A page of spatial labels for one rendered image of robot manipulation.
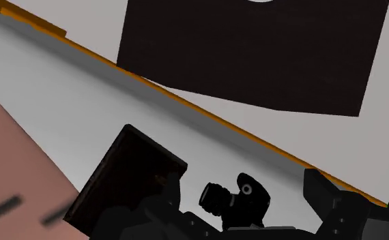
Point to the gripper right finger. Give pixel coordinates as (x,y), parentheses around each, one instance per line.
(351,216)

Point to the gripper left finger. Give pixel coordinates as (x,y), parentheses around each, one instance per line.
(154,219)

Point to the dark brown box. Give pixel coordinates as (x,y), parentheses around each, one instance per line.
(128,169)

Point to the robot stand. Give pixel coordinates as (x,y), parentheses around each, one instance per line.
(247,53)

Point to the black camera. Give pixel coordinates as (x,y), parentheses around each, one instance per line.
(244,204)

